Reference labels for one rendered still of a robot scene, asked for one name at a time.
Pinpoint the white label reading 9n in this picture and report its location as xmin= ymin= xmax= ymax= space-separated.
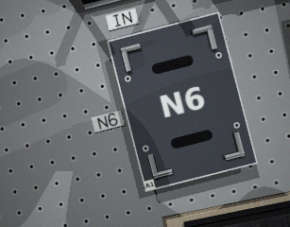
xmin=91 ymin=110 xmax=125 ymax=132

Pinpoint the grey perforated breadboard table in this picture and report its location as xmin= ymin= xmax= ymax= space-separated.
xmin=0 ymin=0 xmax=290 ymax=227

